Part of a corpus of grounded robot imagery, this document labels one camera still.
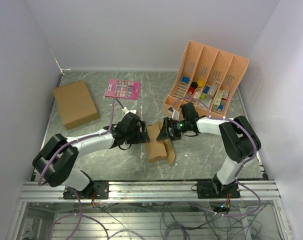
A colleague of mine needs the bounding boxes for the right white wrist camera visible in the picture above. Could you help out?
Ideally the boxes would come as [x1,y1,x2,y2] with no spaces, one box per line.
[168,107,180,121]

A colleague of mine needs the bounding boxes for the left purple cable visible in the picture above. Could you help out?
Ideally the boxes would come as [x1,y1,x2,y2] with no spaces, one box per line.
[37,98,125,187]

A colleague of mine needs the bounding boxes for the blue block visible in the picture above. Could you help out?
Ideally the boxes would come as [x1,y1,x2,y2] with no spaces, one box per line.
[181,76,190,84]

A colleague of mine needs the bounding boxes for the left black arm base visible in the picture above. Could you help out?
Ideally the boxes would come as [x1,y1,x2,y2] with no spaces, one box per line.
[63,181,110,200]

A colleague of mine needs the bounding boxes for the green block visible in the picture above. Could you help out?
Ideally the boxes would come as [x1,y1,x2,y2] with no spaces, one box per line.
[199,93,206,100]

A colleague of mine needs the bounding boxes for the aluminium mounting rail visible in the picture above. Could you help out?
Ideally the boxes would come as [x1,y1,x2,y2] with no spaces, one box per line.
[18,180,281,203]

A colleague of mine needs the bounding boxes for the pink sticker sheet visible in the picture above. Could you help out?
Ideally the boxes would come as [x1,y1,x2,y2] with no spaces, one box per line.
[104,79,141,100]

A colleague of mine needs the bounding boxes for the closed brown cardboard box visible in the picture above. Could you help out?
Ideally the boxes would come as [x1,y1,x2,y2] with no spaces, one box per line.
[53,80,100,130]

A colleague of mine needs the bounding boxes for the yellow block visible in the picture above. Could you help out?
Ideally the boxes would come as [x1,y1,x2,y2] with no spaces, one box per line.
[197,80,205,88]

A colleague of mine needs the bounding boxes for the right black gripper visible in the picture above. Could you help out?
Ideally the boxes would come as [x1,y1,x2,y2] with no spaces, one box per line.
[156,116,189,142]

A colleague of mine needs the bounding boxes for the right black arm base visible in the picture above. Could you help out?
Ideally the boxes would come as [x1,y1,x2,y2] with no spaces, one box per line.
[191,180,241,199]

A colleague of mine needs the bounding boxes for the red block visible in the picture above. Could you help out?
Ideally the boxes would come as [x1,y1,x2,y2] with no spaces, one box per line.
[187,87,196,95]

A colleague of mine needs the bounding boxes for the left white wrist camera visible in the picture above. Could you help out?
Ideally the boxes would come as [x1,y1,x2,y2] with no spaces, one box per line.
[122,107,137,115]

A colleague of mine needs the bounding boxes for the orange plastic file organizer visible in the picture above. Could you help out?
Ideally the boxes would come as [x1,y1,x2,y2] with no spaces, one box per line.
[163,40,250,118]

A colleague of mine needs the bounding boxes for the purple cable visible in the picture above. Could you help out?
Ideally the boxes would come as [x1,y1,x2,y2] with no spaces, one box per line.
[37,98,125,187]
[170,96,262,218]

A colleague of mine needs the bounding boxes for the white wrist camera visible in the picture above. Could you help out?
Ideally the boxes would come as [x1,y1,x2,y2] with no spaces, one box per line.
[168,107,180,121]
[122,107,137,115]

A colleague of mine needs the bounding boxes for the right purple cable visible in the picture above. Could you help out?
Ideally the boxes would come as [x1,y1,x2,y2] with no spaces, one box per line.
[170,96,262,218]

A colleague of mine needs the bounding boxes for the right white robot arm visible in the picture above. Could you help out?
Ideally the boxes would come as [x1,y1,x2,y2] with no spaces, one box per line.
[156,102,262,198]

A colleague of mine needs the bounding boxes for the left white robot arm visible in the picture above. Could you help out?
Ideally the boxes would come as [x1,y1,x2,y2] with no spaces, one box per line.
[32,112,150,199]

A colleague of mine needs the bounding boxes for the white card box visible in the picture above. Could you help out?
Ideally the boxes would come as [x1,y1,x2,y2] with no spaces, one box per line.
[205,80,220,101]

